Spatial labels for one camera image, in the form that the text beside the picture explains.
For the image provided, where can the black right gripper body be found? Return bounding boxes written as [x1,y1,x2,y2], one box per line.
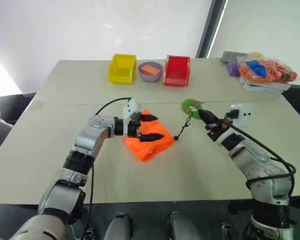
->
[205,117,235,142]

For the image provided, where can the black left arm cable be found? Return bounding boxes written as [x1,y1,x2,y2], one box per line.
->
[80,96,131,240]

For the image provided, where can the red plastic bin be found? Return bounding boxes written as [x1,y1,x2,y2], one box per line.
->
[162,54,192,87]

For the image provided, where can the black drawstring cord with toggle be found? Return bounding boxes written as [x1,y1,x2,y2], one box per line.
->
[173,116,192,142]

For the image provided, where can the orange sponge block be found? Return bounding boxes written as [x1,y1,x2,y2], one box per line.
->
[140,64,162,76]

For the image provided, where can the dark window frame post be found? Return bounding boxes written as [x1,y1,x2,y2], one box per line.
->
[195,0,227,60]

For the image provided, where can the clear bag of orange items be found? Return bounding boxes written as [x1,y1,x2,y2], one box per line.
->
[236,55,300,85]

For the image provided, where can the grey flat box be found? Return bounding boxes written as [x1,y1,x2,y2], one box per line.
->
[221,50,251,64]

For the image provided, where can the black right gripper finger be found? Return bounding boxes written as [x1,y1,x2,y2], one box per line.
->
[200,108,220,124]
[198,112,216,127]

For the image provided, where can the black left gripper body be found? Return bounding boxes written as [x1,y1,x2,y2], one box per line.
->
[126,117,144,139]

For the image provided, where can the purple cube container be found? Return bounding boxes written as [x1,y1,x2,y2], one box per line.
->
[226,60,242,77]

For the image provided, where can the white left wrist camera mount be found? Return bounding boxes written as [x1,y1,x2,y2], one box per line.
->
[122,97,143,124]

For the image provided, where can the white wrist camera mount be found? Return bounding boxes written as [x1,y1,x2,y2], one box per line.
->
[122,97,143,124]
[225,102,254,130]

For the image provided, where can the yellow plastic bin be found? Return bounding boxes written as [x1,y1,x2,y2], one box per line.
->
[107,53,138,86]

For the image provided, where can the dark sofa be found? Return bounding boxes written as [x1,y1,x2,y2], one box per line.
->
[0,92,37,126]

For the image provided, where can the blue item in bag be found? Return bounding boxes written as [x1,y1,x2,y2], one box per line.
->
[245,59,268,78]

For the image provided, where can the purple bowl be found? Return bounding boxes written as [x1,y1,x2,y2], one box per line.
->
[137,60,164,83]

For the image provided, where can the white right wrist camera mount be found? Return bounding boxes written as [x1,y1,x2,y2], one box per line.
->
[225,102,254,130]

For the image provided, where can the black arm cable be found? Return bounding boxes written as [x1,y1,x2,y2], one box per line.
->
[80,96,131,240]
[228,123,298,198]

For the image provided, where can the orange fabric pouch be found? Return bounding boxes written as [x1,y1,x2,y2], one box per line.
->
[122,108,176,163]

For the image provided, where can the pale yellow round object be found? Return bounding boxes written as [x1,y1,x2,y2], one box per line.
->
[248,51,264,60]

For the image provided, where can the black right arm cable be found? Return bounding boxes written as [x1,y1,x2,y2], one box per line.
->
[228,123,298,198]

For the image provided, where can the white flat box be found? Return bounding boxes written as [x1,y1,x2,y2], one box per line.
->
[238,75,292,94]

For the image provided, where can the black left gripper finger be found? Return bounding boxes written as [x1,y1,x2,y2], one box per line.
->
[139,113,159,123]
[139,133,165,144]

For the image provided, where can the green ring-shaped object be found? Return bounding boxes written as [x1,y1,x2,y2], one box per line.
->
[180,98,206,121]

